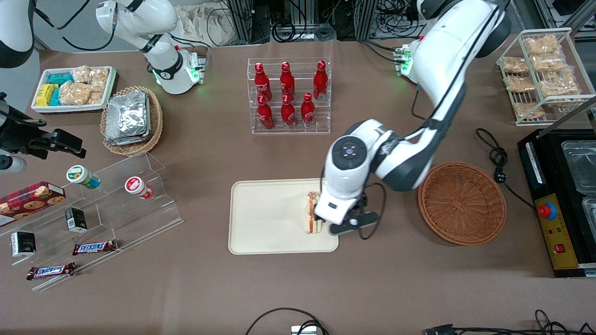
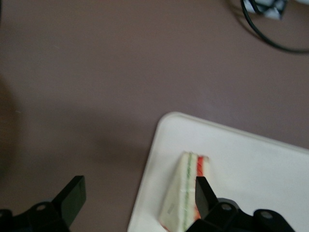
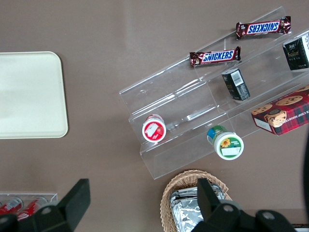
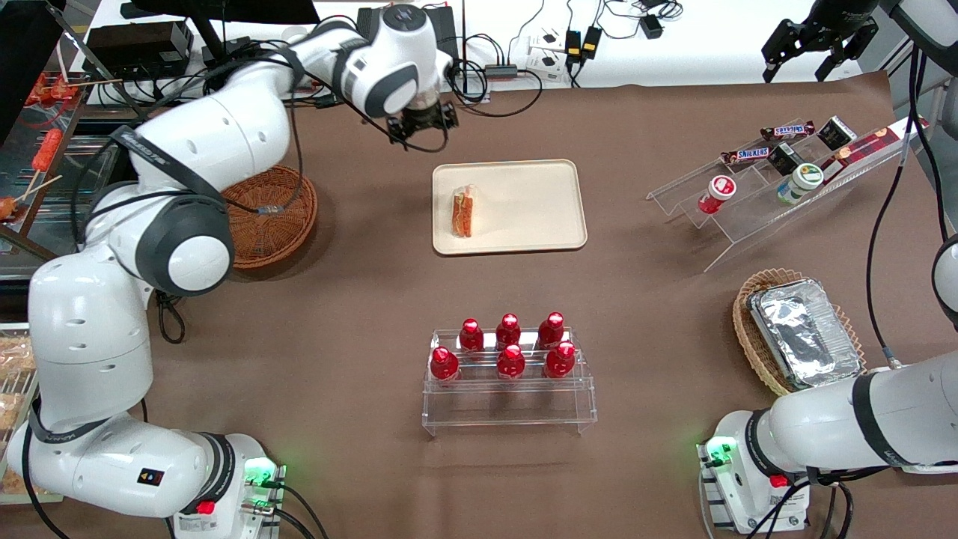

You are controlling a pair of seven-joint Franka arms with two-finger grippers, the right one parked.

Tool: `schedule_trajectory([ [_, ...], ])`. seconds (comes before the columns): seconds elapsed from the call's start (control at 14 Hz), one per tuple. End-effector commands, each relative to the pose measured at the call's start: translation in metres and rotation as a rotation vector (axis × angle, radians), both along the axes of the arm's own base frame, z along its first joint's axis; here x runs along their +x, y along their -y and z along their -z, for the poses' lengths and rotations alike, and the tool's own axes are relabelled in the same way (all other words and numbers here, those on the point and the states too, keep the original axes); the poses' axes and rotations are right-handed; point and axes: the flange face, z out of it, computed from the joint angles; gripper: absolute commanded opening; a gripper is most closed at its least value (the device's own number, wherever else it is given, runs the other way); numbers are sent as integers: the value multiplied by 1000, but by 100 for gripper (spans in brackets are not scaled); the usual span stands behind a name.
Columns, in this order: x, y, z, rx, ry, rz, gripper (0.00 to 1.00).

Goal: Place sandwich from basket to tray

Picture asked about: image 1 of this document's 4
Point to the clear acrylic bottle rack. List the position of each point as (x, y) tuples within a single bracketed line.
[(298, 60)]

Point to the teal snack packet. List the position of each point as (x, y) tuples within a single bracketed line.
[(56, 97), (60, 78)]

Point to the round brown wicker basket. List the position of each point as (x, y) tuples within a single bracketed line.
[(461, 204)]

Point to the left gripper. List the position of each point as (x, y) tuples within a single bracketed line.
[(317, 217)]

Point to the small black white carton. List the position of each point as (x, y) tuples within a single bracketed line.
[(23, 244)]

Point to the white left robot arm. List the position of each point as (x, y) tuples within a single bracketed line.
[(442, 56)]

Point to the clear acrylic stepped shelf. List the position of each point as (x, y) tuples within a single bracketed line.
[(121, 218)]

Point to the small steel food pan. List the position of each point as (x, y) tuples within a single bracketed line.
[(590, 211)]

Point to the red emergency stop button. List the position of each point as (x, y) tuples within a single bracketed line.
[(547, 211)]

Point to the black machine yellow panel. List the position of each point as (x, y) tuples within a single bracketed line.
[(563, 260)]

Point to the oval light wicker basket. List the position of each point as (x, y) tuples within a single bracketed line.
[(156, 123)]

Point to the green lid yogurt cup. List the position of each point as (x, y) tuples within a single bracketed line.
[(80, 176)]

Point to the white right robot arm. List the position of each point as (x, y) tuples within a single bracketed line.
[(139, 18)]

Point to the small silver connector box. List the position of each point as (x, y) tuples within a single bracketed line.
[(303, 330)]

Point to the white rectangular snack tray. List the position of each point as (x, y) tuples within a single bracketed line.
[(42, 109)]

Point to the cream rectangular serving tray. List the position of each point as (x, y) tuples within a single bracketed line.
[(265, 216)]

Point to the triangular sandwich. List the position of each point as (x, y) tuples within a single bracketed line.
[(310, 218)]

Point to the beige cloth bag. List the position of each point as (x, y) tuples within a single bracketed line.
[(205, 23)]

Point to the red cola bottle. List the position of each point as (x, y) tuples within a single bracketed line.
[(260, 81), (287, 80), (288, 114), (308, 111), (320, 80), (265, 115)]

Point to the red cookie box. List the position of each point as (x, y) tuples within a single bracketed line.
[(28, 200)]

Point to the yellow snack packet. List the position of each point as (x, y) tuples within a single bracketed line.
[(45, 94)]

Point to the clear bag rice crackers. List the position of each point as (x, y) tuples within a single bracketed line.
[(81, 74), (96, 97), (74, 94), (98, 79)]

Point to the red lid yogurt cup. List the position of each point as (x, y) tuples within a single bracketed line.
[(136, 186)]

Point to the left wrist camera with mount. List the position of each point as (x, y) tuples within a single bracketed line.
[(355, 222)]

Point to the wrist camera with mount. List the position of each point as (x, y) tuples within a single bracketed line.
[(11, 164), (355, 222)]

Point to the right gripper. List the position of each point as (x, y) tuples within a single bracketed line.
[(19, 135)]

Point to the silver foil packet stack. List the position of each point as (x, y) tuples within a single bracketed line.
[(126, 116)]

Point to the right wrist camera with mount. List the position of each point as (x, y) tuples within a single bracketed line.
[(11, 164)]

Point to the bagged pastry snack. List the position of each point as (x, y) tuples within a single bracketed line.
[(541, 45), (558, 84), (528, 110), (517, 65), (520, 83), (549, 63)]

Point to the Snickers chocolate bar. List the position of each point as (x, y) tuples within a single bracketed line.
[(51, 271), (94, 247)]

